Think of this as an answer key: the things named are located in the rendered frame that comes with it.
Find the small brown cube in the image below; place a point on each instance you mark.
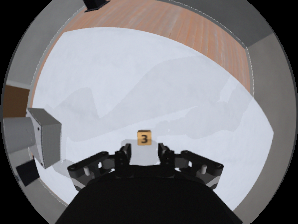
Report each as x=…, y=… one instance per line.
x=144, y=137

